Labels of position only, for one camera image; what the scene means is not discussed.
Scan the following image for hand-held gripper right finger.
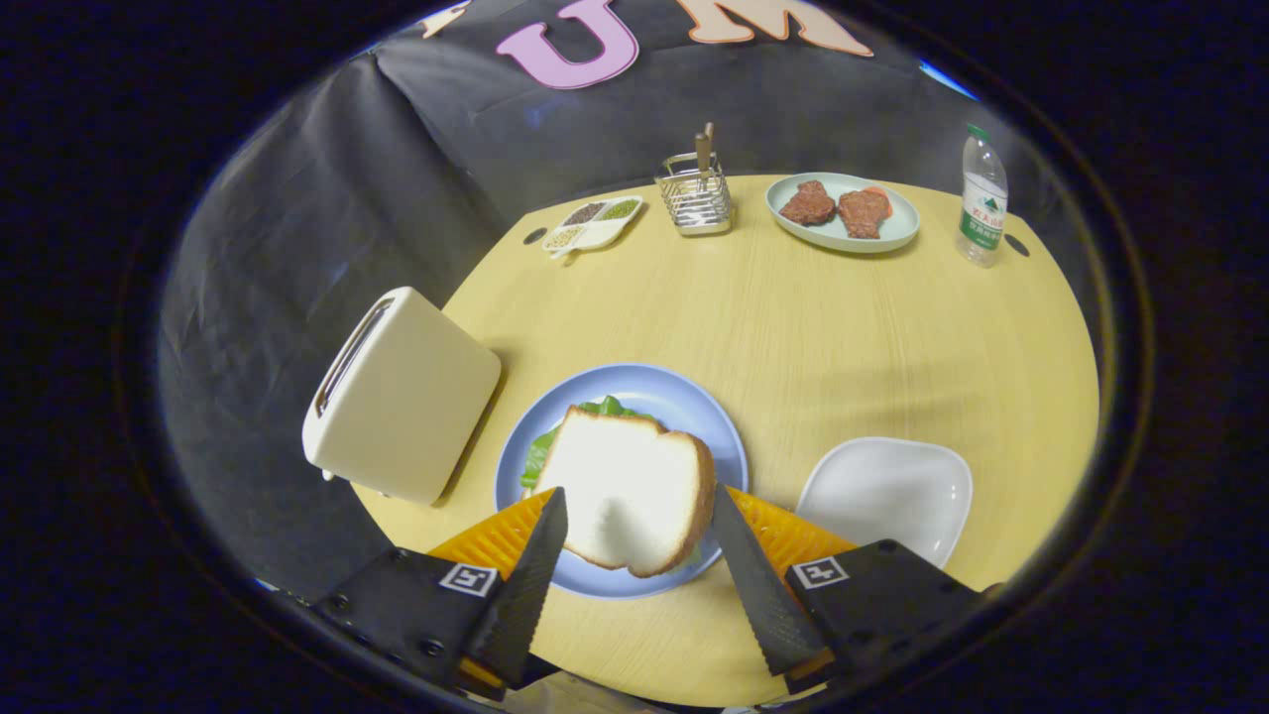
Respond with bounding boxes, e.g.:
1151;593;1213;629
711;483;992;693

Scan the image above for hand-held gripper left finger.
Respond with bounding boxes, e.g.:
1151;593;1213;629
315;486;569;695

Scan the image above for green lettuce leaf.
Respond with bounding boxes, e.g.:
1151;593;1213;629
520;395;640;492

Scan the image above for plain white bread slice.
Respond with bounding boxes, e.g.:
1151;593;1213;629
533;404;717;579

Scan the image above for white plate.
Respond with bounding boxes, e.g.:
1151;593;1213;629
796;437;974;568

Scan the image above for blue plate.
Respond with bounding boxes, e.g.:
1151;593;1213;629
495;363;750;600

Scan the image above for white toaster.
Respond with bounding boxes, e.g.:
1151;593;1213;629
301;287;503;507

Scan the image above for white divided seasoning tray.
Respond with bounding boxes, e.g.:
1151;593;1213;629
541;195;644;261

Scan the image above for brown meat patty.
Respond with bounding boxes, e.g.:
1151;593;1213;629
779;179;838;226
838;187;893;240

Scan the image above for pale green plate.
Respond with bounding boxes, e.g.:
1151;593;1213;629
765;173;921;254

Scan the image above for clear water bottle green label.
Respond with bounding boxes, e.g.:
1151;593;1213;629
957;123;1009;268

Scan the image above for black backdrop cloth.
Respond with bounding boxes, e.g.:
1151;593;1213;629
159;0;1092;596

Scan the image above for metal wire utensil holder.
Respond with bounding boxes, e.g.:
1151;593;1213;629
655;152;734;237

